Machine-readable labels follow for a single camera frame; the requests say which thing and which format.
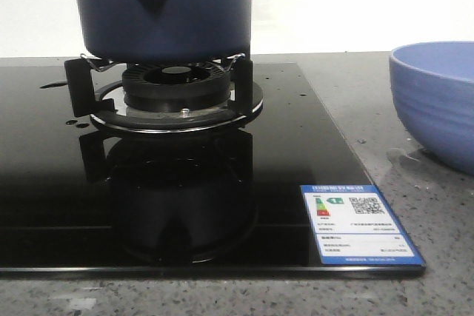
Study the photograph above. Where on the black pot support grate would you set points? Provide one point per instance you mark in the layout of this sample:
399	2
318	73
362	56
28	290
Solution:
107	109

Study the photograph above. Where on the light blue bowl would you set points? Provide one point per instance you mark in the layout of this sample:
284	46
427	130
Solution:
432	89

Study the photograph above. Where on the black glass gas cooktop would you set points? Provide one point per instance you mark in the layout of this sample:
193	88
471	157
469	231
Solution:
79	203

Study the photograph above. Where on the blue energy efficiency label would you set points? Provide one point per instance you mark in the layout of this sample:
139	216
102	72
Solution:
354	225

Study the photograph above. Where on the black gas burner head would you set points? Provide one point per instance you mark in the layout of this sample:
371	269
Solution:
155	88

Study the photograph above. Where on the dark blue cooking pot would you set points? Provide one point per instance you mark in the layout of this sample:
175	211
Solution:
158	31

